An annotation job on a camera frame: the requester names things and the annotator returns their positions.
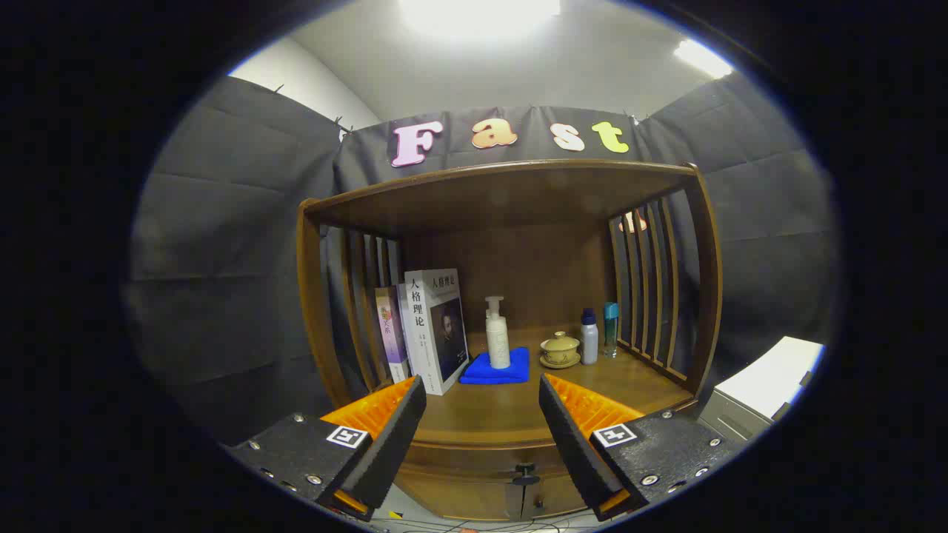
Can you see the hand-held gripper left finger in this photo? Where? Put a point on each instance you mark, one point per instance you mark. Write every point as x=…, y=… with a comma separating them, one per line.
x=392, y=444

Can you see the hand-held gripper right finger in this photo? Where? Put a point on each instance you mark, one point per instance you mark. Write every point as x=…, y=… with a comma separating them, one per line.
x=574, y=444

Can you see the wooden drawer with black knob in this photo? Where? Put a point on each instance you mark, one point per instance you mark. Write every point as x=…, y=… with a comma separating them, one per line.
x=466, y=460

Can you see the wooden countertop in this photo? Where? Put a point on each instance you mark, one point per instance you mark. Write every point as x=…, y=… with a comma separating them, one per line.
x=489, y=414

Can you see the grey plastic drawer unit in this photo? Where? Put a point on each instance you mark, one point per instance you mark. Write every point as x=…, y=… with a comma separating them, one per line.
x=770, y=377

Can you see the wooden cabinet with slatted sides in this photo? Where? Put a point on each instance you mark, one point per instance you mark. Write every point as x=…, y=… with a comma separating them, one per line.
x=503, y=196

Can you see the yellow saucer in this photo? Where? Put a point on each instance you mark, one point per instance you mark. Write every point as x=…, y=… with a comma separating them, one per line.
x=560, y=363

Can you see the yellow lidded teacup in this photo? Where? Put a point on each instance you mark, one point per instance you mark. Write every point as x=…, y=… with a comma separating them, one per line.
x=560, y=348

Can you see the white bottle with blue cap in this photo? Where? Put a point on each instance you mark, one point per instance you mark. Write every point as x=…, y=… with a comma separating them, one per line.
x=589, y=340

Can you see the purple book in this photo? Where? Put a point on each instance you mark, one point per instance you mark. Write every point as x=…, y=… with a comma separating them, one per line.
x=389, y=333

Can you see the blue folded cloth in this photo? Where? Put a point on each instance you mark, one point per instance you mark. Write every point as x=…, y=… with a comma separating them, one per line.
x=481, y=374

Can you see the large white portrait book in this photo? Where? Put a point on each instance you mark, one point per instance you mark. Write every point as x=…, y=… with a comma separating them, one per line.
x=444, y=340

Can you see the thin white book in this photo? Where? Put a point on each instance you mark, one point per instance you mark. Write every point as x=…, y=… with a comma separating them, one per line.
x=404, y=326

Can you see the teal transparent bottle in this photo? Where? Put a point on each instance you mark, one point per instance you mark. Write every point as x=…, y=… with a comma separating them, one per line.
x=610, y=326

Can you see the white pump bottle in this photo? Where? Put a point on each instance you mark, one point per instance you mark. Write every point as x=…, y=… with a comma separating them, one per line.
x=498, y=340

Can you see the small ceiling light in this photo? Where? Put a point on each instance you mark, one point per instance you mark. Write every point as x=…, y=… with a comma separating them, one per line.
x=700, y=58

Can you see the large ceiling light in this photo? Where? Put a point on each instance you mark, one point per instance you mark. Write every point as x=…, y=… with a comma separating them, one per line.
x=481, y=15

